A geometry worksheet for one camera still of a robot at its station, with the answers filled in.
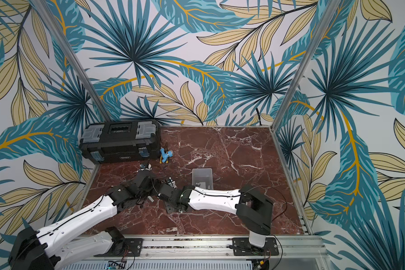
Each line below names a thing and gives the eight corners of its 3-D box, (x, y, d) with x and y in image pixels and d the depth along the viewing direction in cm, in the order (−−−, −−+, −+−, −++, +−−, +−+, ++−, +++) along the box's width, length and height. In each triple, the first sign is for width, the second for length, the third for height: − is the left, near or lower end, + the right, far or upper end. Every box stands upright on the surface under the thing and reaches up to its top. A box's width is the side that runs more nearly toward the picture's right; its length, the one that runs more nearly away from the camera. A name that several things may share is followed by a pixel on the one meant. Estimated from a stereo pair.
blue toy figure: (159, 163, 102) (158, 159, 99) (161, 151, 108) (160, 147, 105) (172, 163, 102) (171, 159, 99) (173, 151, 108) (173, 147, 105)
